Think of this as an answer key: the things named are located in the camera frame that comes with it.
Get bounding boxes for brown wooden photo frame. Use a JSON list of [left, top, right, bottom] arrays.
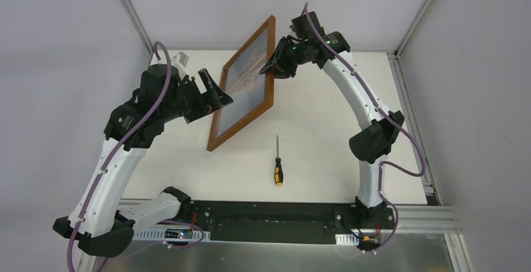
[[206, 15, 276, 152]]

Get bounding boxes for black orange handle screwdriver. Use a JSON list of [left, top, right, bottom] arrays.
[[274, 135, 284, 186]]

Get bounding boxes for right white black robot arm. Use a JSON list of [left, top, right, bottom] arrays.
[[260, 11, 405, 228]]

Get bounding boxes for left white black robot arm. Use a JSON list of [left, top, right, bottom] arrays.
[[53, 64, 232, 258]]

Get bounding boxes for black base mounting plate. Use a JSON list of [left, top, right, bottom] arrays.
[[173, 201, 396, 244]]

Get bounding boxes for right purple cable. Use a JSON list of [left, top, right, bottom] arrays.
[[301, 2, 427, 255]]

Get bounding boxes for purple cable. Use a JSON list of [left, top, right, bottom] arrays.
[[66, 41, 205, 272], [301, 2, 427, 255]]

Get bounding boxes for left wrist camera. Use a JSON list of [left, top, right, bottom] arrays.
[[171, 51, 189, 68]]

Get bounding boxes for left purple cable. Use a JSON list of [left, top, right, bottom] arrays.
[[66, 41, 205, 272]]

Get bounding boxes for left white cable duct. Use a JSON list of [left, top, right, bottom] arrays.
[[133, 226, 210, 243]]

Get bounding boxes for white cable duct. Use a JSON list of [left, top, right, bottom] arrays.
[[335, 234, 359, 246], [133, 226, 210, 243]]

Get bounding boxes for right white cable duct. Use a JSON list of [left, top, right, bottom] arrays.
[[335, 234, 359, 246]]

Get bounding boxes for aluminium front rail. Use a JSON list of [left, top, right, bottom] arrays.
[[88, 198, 461, 234]]

